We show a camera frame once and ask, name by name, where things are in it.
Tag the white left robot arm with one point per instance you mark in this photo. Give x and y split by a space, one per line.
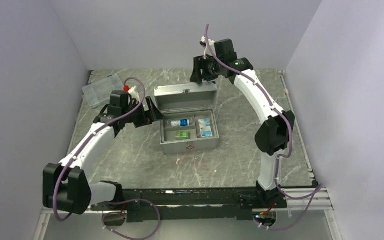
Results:
65 186

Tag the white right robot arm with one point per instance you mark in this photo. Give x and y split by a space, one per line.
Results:
276 131

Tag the grey metal medicine case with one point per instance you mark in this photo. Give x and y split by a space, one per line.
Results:
188 97

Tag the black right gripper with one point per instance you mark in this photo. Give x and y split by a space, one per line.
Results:
200 64

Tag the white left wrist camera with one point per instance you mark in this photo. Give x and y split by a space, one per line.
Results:
133 92

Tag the white blue spray bottle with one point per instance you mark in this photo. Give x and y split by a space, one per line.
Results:
179 123

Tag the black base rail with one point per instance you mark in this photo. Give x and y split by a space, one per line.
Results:
240 203

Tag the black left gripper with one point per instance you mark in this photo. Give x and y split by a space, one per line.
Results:
149 116

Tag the grey plastic divider tray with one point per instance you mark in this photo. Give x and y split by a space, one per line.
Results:
168 132

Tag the blue white wipe packets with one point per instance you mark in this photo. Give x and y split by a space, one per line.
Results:
205 128

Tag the small green box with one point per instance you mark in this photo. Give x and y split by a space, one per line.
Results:
182 135

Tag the clear plastic compartment box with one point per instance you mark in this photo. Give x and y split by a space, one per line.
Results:
96 93

